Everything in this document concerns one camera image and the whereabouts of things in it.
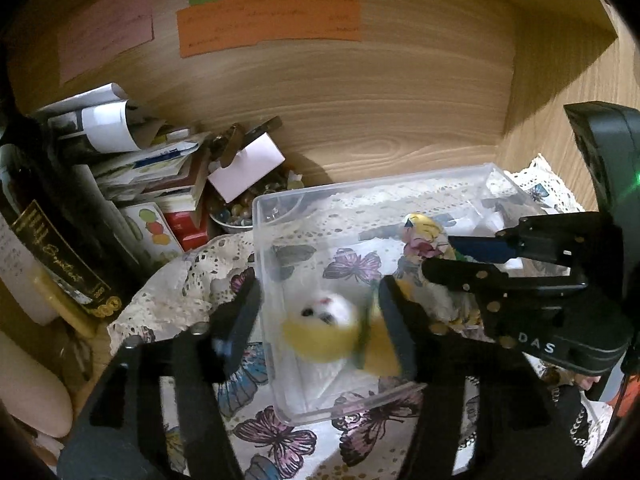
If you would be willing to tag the red box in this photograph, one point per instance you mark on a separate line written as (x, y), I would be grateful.
(187, 230)

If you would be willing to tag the white lace butterfly cloth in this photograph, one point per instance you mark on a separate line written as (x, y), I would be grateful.
(180, 290)

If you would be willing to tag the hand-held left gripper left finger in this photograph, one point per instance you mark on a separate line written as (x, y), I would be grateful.
(231, 345)

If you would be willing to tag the yellow and white plush toy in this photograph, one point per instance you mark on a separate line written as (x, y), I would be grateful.
(325, 330)

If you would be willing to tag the brass clip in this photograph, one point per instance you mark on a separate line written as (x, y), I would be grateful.
(235, 142)

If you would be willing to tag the clear plastic storage box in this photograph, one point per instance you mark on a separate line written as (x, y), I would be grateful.
(320, 220)

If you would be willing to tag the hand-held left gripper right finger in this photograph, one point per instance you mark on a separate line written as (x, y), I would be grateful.
(396, 322)

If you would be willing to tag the white card with coloured circles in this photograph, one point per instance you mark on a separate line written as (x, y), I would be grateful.
(150, 230)

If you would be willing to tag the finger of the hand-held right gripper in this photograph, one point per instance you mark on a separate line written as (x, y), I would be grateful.
(480, 248)
(450, 272)

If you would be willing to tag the orange paper note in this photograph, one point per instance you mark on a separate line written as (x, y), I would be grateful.
(270, 22)

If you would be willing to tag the stack of books and papers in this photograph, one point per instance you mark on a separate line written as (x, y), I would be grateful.
(160, 170)

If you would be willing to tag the small blonde cartoon plush doll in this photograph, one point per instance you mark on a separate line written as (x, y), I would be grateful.
(425, 245)

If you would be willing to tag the bowl of beads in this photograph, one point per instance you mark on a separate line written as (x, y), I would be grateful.
(237, 217)

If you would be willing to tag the dark bottle with gold label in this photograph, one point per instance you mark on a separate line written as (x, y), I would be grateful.
(60, 200)

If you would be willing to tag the rolled white printed paper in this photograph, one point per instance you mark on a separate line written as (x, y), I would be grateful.
(107, 122)

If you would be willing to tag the pale pink card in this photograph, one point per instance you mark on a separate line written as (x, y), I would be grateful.
(245, 167)

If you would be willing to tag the pink paper note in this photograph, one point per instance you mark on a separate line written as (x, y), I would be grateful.
(102, 35)

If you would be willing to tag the white jar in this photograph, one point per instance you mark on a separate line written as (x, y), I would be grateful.
(20, 280)

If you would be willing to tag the beige rounded object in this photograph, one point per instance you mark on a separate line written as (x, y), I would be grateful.
(30, 385)

